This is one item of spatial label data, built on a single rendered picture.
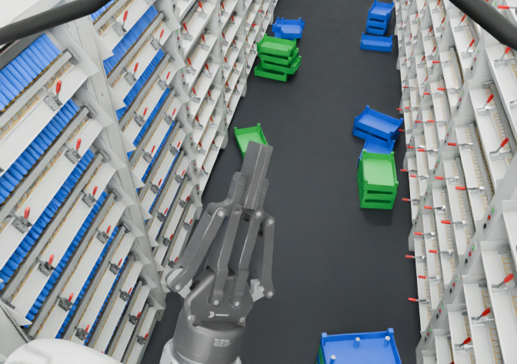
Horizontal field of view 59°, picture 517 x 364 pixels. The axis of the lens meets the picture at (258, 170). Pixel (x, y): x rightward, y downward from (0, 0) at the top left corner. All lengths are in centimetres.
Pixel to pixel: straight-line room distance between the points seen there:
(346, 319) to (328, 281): 24
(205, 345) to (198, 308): 4
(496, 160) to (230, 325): 139
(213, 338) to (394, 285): 223
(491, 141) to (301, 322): 129
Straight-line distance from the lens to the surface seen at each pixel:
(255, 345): 241
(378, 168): 305
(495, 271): 169
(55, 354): 63
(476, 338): 177
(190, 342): 51
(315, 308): 252
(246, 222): 50
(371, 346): 210
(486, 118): 196
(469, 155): 208
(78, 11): 74
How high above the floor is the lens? 217
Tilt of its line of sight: 43 degrees down
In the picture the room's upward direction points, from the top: straight up
